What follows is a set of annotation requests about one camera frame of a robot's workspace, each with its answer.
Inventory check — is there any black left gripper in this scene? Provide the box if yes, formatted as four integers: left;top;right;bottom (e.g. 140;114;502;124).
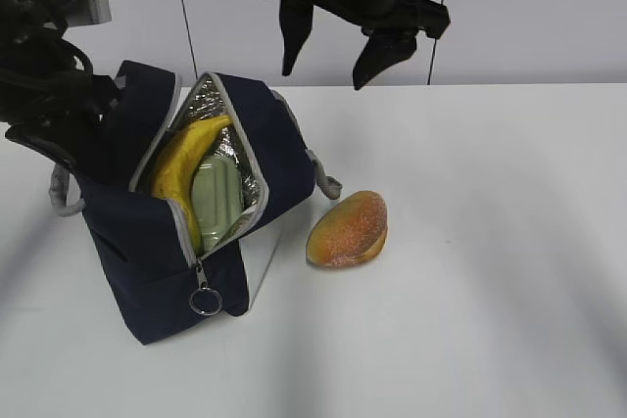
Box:
1;75;122;184

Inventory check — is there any yellow banana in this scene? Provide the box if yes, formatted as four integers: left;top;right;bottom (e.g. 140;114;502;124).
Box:
151;115;232;254

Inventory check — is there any navy insulated lunch bag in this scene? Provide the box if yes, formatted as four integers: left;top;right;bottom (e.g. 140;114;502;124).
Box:
49;61;342;345

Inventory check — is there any green lidded glass container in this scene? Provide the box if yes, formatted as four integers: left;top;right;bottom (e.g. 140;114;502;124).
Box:
191;156;243;252

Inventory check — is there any orange yellow mango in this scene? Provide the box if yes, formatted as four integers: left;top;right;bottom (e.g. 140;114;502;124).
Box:
306;191;388;269

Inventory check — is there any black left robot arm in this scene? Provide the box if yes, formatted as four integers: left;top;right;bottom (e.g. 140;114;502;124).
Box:
1;0;121;183

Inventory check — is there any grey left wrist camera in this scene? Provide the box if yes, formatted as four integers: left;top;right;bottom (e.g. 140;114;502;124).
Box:
61;0;112;27

